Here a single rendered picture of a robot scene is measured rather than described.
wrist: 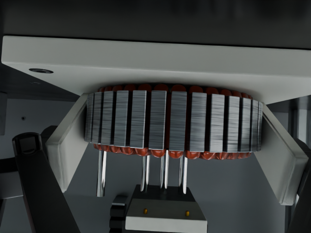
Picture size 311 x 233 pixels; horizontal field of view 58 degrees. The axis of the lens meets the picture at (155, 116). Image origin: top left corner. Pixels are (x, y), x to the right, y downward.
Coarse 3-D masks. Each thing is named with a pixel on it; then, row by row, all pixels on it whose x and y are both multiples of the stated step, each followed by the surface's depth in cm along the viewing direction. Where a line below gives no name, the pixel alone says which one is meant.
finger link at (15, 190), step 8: (48, 128) 16; (48, 136) 15; (0, 160) 13; (8, 160) 13; (0, 168) 13; (8, 168) 13; (16, 168) 13; (0, 176) 12; (8, 176) 12; (16, 176) 12; (0, 184) 12; (8, 184) 13; (16, 184) 13; (0, 192) 13; (8, 192) 13; (16, 192) 13
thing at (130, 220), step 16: (144, 160) 33; (144, 176) 32; (160, 176) 33; (144, 192) 32; (160, 192) 32; (176, 192) 34; (128, 208) 26; (160, 208) 23; (176, 208) 23; (192, 208) 23; (128, 224) 21; (144, 224) 21; (160, 224) 21; (176, 224) 21; (192, 224) 21
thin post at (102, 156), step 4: (100, 152) 26; (104, 152) 26; (100, 156) 26; (104, 156) 26; (100, 160) 26; (104, 160) 26; (100, 164) 26; (104, 164) 26; (100, 168) 26; (104, 168) 26; (100, 172) 26; (104, 172) 26; (100, 176) 26; (104, 176) 26; (100, 180) 26; (104, 180) 26; (100, 184) 26; (104, 184) 26; (96, 188) 26; (100, 188) 26; (104, 188) 26; (96, 192) 26; (100, 192) 26; (104, 192) 26; (100, 196) 26
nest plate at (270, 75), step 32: (32, 64) 11; (64, 64) 11; (96, 64) 11; (128, 64) 11; (160, 64) 11; (192, 64) 11; (224, 64) 11; (256, 64) 11; (288, 64) 11; (256, 96) 17; (288, 96) 17
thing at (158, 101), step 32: (96, 96) 15; (128, 96) 14; (160, 96) 13; (192, 96) 13; (224, 96) 14; (96, 128) 15; (128, 128) 14; (160, 128) 13; (192, 128) 13; (224, 128) 14; (256, 128) 15
